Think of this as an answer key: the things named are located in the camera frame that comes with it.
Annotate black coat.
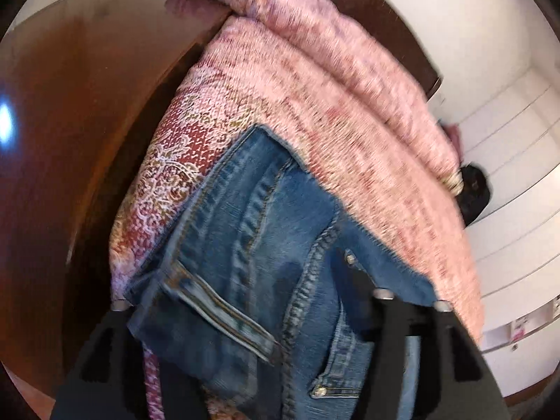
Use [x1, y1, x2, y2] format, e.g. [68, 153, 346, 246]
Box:
[457, 164, 493, 228]

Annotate pink floral quilt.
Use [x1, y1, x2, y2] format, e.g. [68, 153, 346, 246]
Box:
[164, 0, 467, 197]

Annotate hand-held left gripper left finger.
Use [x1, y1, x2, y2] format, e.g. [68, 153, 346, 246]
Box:
[49, 300, 176, 420]

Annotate blue denim pants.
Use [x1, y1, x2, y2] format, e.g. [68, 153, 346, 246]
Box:
[125, 125, 438, 420]

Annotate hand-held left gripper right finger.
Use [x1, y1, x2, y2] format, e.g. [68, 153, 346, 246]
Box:
[339, 267, 512, 420]

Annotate pink patterned bedspread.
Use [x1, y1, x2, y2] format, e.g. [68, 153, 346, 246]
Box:
[107, 20, 486, 420]

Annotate cream patterned pillow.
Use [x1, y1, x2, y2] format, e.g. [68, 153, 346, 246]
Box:
[442, 170, 464, 195]

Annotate white wardrobe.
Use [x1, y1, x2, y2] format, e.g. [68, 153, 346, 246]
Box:
[437, 65, 560, 403]

